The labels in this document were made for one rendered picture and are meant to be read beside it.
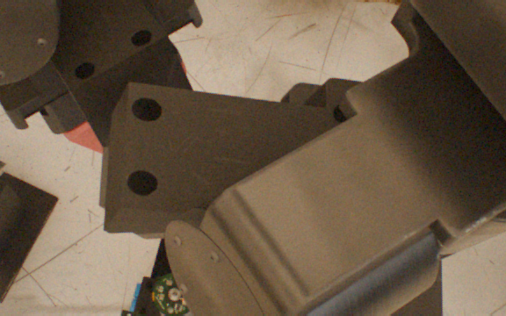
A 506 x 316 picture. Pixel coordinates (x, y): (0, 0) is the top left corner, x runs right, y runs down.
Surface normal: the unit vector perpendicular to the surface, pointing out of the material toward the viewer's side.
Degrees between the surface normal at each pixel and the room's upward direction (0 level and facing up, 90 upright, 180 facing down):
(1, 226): 90
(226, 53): 0
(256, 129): 18
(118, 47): 29
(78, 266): 0
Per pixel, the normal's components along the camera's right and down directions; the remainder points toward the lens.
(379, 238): 0.20, -0.43
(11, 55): 0.09, 0.72
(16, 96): -0.29, -0.65
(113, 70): 0.44, 0.57
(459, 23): -0.80, 0.44
